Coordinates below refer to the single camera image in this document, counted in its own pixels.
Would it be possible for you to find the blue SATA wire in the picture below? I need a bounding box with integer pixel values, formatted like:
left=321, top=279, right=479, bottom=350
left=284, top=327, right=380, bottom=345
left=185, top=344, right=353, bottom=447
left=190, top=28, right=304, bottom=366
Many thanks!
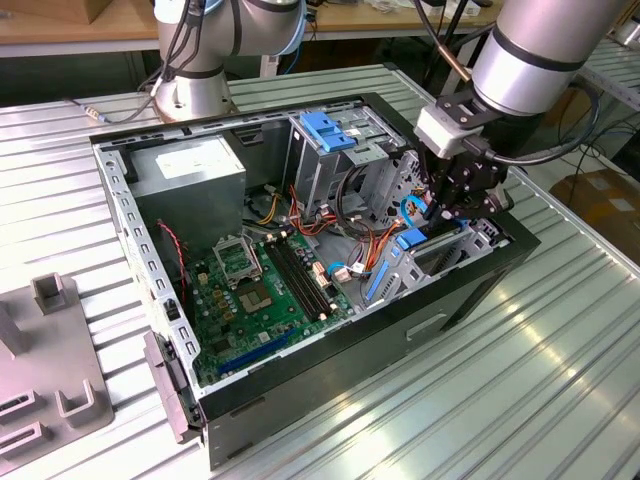
left=329, top=193, right=433, bottom=279

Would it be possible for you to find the hard disk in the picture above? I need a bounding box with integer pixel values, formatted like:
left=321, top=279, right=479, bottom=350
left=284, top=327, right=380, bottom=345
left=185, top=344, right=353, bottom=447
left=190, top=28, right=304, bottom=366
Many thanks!
left=363, top=219, right=474, bottom=302

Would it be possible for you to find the orange red power wire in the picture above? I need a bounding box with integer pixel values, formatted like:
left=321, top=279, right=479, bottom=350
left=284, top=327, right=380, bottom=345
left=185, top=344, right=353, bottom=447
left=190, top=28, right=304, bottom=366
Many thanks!
left=369, top=187, right=431, bottom=274

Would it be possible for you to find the metal disk bay cage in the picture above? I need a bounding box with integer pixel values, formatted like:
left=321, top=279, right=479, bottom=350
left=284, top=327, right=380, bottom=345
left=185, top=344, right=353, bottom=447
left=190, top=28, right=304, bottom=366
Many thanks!
left=359, top=149, right=504, bottom=309

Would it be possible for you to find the cardboard box with labels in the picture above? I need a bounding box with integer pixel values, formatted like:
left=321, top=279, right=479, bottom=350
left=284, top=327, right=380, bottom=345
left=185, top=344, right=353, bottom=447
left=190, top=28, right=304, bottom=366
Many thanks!
left=549, top=168, right=640, bottom=261

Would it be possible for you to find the blue plastic drive latch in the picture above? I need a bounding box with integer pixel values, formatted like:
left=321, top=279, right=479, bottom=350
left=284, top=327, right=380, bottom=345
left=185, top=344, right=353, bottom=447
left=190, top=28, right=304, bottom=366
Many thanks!
left=301, top=112, right=357, bottom=154

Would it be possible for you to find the metal optical drive cage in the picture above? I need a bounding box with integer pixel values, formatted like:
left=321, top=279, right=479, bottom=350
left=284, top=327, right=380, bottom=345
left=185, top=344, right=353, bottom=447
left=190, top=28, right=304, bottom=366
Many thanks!
left=284, top=104, right=407, bottom=221

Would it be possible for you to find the black RAM slot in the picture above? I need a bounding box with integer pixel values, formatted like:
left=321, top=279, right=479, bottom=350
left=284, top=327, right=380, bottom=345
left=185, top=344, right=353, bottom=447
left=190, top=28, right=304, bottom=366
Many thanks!
left=283, top=236, right=336, bottom=316
left=270, top=239, right=326, bottom=321
left=277, top=238, right=331, bottom=319
left=264, top=240, right=321, bottom=324

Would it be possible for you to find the metal slat side table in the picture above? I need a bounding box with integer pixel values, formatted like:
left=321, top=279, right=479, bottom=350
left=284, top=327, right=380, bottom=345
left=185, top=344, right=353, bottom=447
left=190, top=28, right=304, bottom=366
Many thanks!
left=574, top=37, right=640, bottom=111

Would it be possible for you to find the black open PC case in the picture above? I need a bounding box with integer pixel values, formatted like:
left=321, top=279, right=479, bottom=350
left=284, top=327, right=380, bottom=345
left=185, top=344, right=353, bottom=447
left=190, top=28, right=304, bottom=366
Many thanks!
left=88, top=92, right=543, bottom=471

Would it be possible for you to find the green motherboard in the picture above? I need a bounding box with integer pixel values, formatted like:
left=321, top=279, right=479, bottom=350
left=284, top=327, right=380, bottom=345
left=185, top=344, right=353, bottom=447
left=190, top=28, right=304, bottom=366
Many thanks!
left=187, top=229, right=356, bottom=389

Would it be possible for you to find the CPU socket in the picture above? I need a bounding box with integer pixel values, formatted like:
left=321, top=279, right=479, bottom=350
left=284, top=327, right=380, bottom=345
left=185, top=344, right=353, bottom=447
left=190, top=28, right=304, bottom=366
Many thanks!
left=236, top=281, right=276, bottom=316

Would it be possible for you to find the metal socket cover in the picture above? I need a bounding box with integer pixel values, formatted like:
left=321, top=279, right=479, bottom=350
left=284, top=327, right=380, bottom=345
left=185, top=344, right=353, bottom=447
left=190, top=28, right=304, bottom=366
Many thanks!
left=212, top=234, right=264, bottom=289

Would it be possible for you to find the blue expansion slot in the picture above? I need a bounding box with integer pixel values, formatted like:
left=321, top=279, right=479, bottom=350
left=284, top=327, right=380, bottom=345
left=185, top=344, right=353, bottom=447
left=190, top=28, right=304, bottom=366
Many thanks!
left=217, top=327, right=296, bottom=379

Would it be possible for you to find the grey Dell power supply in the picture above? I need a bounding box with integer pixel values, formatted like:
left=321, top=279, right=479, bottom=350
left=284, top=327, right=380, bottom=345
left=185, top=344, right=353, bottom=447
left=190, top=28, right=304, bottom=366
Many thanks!
left=127, top=134, right=248, bottom=256

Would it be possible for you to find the wooden desk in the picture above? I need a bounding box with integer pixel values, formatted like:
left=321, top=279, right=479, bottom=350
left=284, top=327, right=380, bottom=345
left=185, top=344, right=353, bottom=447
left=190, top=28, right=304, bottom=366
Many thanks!
left=0, top=0, right=501, bottom=59

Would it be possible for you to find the brown cardboard box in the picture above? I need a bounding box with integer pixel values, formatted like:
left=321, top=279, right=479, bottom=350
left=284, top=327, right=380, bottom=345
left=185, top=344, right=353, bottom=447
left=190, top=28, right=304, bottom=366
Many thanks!
left=4, top=0, right=109, bottom=25

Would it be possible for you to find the grey parts rack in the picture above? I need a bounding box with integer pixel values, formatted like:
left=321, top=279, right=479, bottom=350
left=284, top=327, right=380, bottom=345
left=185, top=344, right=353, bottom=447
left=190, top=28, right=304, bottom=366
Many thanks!
left=0, top=273, right=114, bottom=461

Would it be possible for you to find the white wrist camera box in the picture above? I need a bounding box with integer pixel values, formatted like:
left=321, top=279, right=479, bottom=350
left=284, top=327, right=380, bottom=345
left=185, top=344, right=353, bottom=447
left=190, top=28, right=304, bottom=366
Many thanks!
left=413, top=97, right=494, bottom=160

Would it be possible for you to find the black camera cable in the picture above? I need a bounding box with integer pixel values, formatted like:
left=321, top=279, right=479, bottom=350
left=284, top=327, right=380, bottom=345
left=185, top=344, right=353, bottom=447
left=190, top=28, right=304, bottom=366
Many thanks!
left=462, top=84, right=601, bottom=167

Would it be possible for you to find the black cable bundle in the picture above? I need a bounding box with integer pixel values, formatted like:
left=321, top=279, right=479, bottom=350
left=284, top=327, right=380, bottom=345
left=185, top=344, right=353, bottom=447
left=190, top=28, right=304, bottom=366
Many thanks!
left=335, top=162, right=396, bottom=246

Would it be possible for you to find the red orange wire bundle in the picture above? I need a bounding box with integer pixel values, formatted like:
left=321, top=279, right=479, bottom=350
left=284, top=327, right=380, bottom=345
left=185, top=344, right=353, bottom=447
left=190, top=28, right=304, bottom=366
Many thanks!
left=288, top=184, right=351, bottom=239

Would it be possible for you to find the yellow black power wire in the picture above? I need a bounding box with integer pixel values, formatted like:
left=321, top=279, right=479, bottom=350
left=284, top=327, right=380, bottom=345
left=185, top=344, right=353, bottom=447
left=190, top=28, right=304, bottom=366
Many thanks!
left=249, top=184, right=281, bottom=226

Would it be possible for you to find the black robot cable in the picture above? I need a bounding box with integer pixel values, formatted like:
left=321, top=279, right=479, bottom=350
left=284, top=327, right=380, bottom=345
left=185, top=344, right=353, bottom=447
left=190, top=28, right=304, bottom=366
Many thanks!
left=64, top=0, right=241, bottom=124

